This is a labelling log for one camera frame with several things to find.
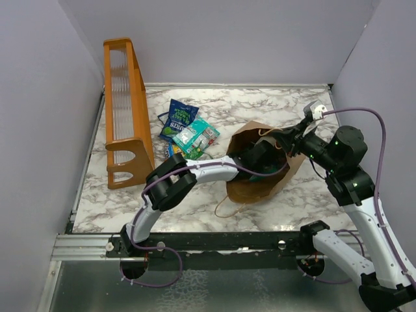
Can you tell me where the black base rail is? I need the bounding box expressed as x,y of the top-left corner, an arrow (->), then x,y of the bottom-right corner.
105,231 -> 326,276

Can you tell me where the orange wooden rack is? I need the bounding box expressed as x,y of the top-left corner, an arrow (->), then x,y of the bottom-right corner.
103,38 -> 155,189

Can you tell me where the brown paper bag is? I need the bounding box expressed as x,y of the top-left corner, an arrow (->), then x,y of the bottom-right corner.
221,121 -> 305,218

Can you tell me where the blue Burts crisps packet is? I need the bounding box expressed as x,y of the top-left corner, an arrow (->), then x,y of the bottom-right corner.
159,99 -> 199,141

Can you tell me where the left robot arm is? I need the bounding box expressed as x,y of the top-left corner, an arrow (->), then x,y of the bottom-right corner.
120,140 -> 287,257

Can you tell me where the dark blue snack packet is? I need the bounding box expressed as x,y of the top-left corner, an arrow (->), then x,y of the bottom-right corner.
157,112 -> 170,125

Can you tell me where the yellow M&M's packet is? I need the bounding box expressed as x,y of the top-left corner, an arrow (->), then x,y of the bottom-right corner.
172,145 -> 185,156

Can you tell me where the small blue candy bar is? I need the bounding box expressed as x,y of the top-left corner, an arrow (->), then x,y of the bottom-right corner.
164,142 -> 175,159

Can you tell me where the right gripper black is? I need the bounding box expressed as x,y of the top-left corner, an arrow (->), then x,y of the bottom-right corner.
272,116 -> 341,172

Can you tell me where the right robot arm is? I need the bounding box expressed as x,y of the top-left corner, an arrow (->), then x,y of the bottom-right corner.
259,121 -> 415,311

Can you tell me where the green yellow snack packet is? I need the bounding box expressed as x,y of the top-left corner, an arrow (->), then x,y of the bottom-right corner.
184,148 -> 213,161

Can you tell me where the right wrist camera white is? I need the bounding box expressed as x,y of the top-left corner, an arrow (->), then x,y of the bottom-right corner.
303,99 -> 328,121

